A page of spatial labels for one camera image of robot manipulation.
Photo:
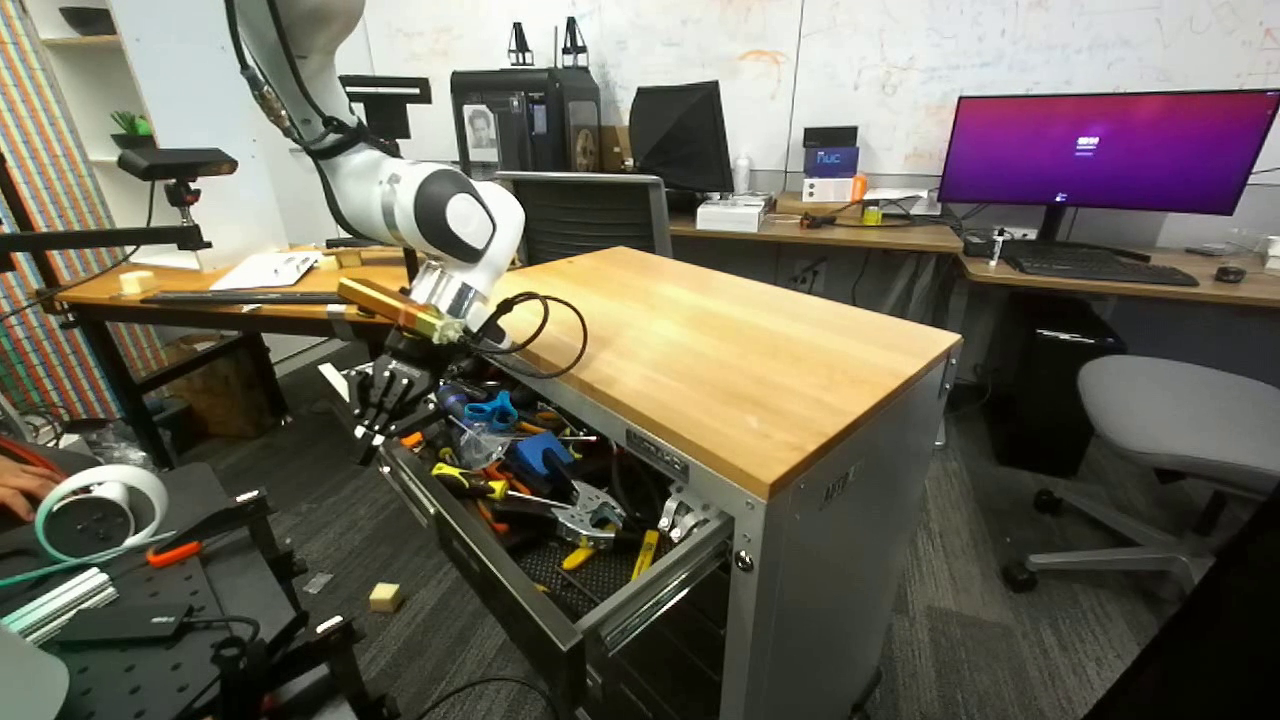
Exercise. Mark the white wall shelf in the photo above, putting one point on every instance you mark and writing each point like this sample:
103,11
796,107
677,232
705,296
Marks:
83,42

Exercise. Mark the black post stand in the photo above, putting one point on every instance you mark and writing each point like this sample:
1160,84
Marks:
253,513

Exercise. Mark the black stereo camera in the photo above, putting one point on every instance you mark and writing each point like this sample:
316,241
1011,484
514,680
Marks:
172,162
387,88

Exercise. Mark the black computer keyboard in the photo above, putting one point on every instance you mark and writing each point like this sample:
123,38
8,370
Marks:
1103,270

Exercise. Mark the small wooden block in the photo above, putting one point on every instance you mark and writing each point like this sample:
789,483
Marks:
387,596

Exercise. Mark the purple screen computer monitor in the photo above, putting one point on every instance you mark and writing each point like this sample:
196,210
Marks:
1104,148

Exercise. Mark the black angled monitor back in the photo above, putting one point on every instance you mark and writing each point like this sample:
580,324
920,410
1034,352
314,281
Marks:
682,134

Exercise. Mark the white rounded object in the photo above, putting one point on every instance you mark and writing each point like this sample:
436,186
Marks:
27,680

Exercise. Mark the white round spool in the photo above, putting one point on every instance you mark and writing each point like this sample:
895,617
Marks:
103,474

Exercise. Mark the wooden table black legs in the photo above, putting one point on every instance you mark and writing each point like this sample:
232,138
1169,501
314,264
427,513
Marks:
187,281

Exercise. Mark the yellow black hand tool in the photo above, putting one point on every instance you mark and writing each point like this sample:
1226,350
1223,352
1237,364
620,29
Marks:
454,479

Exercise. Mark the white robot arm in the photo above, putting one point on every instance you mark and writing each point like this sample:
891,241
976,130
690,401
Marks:
373,192

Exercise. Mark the wooden desk holding monitor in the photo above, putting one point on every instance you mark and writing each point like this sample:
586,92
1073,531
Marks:
1263,296

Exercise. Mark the tan wooden wrist camera mount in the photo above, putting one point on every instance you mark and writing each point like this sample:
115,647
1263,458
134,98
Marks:
402,310

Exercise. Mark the small grey flat piece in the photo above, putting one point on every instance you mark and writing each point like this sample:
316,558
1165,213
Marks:
314,583

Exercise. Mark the grey metal cabinet wooden top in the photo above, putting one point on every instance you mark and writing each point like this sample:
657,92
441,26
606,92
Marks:
705,361

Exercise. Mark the small yellow ball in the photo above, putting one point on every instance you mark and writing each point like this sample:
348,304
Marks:
874,213

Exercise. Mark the bare human hand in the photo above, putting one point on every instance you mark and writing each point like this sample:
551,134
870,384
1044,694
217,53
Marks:
21,483

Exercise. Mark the white paper booklet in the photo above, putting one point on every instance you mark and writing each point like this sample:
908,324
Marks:
264,270

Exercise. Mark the grey fabric office chair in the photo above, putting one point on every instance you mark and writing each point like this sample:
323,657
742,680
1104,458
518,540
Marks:
1172,413

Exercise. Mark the brown cardboard box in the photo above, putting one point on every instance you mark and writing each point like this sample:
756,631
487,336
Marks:
224,395

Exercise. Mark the black mesh office chair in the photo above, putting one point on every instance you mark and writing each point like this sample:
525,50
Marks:
586,213

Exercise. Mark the small white box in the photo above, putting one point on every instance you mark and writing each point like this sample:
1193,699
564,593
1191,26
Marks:
728,219

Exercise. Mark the black perforated breadboard table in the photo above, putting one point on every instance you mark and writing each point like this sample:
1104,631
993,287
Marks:
145,654

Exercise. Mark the small tan block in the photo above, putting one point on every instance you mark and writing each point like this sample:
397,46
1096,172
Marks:
134,281

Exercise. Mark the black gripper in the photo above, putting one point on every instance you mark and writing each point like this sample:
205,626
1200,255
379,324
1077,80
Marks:
402,370

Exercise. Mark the silver metal bar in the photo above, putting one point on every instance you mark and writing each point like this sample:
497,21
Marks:
63,605

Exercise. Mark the black machine box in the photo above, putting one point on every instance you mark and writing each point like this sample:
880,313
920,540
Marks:
562,120

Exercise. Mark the small green potted plant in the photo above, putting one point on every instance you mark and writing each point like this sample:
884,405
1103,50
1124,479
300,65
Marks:
131,130

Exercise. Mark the small purple screen box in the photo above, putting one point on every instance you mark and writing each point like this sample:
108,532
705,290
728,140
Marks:
832,158

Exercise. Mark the black computer mouse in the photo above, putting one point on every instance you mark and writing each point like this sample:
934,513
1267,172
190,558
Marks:
1231,272

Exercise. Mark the grey metal tool drawer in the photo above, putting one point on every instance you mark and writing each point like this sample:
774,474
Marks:
506,583

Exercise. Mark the wooden desk holding small boxes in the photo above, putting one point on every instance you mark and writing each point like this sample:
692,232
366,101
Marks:
825,236

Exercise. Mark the multicoloured striped panel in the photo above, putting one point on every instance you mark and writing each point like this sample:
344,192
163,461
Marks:
35,347

